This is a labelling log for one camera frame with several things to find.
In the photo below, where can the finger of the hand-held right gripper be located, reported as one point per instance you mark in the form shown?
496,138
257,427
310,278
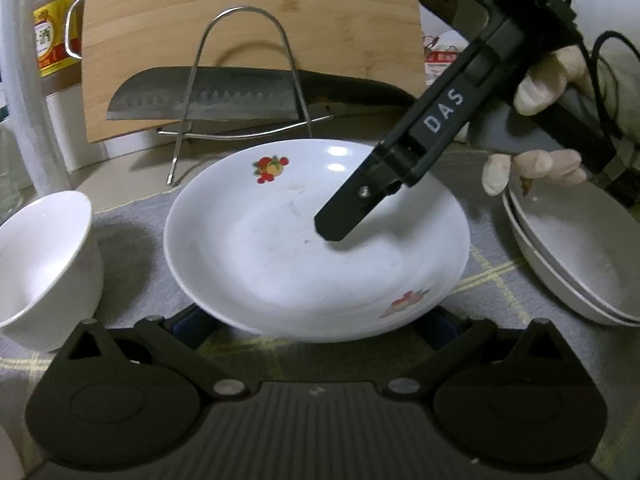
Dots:
350,205

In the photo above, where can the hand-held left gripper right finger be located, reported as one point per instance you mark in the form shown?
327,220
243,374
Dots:
470,335

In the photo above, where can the brown oil jug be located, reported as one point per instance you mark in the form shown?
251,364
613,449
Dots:
52,35

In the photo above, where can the large white fruit-print plate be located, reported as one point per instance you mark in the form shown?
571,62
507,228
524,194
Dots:
592,314

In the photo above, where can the bamboo cutting board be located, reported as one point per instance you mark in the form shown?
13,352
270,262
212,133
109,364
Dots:
250,20

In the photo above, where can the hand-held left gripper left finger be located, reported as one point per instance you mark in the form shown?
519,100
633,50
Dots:
170,342

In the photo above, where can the person's right hand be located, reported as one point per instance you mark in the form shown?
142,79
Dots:
540,95

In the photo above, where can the red white packet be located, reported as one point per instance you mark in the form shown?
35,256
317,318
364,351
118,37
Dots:
442,60

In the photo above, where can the plain white bowl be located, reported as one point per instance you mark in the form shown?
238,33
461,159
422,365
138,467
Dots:
45,260

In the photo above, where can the stack of white plates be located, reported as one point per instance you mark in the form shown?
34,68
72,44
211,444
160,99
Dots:
575,240

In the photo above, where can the grey checked mat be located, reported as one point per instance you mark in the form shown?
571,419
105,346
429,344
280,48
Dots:
500,280

